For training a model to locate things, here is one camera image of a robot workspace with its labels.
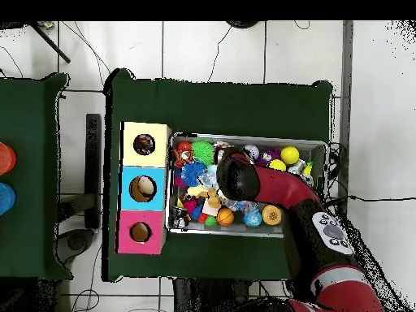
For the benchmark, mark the purple spiky monster toy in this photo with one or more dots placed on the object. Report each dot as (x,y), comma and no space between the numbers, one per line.
(268,156)

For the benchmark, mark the yellow tennis ball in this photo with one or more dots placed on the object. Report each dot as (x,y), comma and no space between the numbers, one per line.
(278,165)

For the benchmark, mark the green spiky rubber ball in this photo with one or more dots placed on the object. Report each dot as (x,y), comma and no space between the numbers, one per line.
(202,152)

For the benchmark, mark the black round base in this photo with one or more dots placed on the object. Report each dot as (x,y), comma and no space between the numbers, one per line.
(242,24)

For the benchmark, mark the black rod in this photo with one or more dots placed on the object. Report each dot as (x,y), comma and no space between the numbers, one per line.
(52,44)

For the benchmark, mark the plain yellow ball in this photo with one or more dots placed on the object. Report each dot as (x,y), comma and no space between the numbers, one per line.
(290,156)

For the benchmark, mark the tiger plush toy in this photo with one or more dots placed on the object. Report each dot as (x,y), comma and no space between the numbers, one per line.
(182,158)

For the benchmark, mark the wooden box with three holes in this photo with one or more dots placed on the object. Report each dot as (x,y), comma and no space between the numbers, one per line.
(143,159)

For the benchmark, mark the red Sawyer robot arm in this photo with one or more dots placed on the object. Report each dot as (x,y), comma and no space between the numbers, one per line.
(286,188)

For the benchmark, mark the crushed silver drink can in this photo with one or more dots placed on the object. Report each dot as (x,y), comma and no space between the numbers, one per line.
(307,178)

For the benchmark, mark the green cloth on side table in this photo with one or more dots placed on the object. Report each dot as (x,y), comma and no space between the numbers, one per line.
(29,130)

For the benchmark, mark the blue cup stack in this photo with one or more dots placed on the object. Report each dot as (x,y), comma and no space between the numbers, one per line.
(6,199)

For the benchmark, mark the orange cup stack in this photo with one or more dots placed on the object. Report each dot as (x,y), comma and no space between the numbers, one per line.
(6,159)

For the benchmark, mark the white baseball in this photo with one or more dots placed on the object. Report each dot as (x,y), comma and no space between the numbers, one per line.
(253,150)

